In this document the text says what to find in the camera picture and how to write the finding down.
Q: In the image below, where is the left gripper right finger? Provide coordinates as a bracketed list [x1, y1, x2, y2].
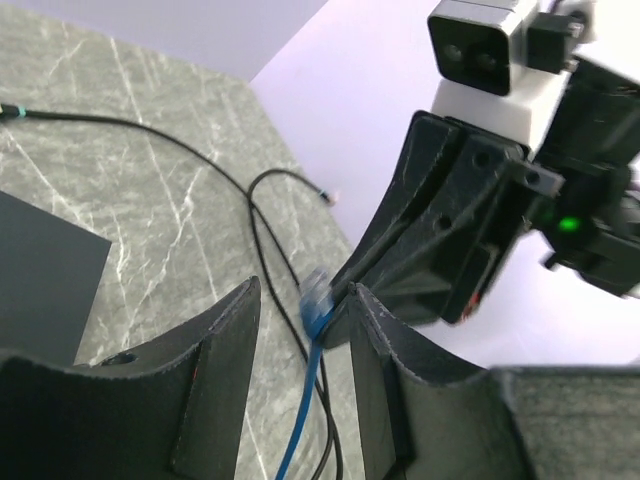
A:
[348, 285, 639, 479]

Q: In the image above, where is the black network switch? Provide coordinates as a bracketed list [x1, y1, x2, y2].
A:
[1, 192, 111, 365]

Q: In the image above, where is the blue ethernet cable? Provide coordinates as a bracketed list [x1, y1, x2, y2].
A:
[272, 267, 335, 480]

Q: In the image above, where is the black ethernet cable long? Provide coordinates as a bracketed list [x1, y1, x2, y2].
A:
[1, 103, 345, 479]

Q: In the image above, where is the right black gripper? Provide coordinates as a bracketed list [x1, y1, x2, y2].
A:
[321, 59, 639, 349]

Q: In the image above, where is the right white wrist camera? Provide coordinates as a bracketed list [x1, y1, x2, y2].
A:
[427, 1, 603, 151]

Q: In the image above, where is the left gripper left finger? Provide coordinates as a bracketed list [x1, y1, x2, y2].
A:
[1, 277, 261, 479]

